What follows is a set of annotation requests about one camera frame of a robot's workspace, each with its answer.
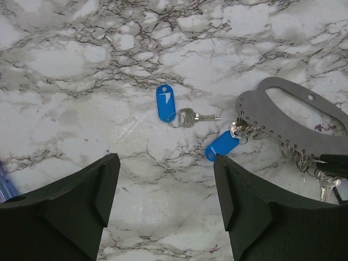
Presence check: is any red blue screwdriver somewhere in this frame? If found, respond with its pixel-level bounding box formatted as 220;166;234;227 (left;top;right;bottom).
0;163;19;203

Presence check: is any blue key tag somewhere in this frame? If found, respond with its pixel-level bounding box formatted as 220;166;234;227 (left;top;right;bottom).
204;131;240;161
156;84;176;123

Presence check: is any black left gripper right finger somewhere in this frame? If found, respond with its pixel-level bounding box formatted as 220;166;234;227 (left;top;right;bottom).
214;155;347;260

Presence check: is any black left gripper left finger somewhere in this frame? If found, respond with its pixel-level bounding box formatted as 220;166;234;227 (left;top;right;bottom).
1;153;120;260

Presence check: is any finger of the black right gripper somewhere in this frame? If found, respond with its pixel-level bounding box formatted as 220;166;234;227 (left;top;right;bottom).
319;154;347;178

